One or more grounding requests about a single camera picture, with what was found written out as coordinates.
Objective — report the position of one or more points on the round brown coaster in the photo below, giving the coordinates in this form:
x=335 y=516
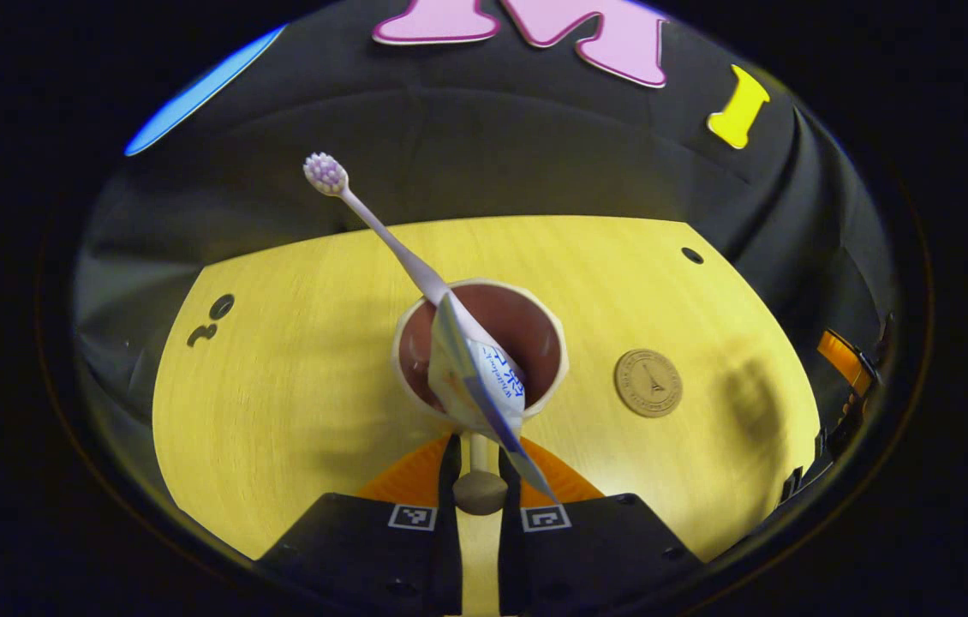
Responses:
x=648 y=383

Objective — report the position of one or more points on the white toothpaste tube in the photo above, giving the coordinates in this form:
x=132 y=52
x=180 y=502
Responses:
x=475 y=377

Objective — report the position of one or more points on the wooden desktop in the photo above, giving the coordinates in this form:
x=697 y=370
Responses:
x=278 y=386

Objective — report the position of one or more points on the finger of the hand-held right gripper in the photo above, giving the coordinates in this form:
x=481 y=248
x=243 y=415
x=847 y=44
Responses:
x=845 y=360

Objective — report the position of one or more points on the pale purple toothbrush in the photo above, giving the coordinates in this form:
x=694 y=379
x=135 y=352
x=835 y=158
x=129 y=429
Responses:
x=381 y=231

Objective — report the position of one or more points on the beige cup with brown inside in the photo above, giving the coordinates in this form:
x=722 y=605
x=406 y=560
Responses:
x=527 y=326

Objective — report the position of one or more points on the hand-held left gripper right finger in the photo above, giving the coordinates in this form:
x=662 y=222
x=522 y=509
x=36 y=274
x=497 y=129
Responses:
x=508 y=557

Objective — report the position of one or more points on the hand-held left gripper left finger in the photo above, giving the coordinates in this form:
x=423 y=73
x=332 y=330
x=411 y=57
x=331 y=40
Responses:
x=451 y=480

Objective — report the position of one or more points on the black backdrop cloth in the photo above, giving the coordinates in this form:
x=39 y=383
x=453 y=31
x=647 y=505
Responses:
x=535 y=154

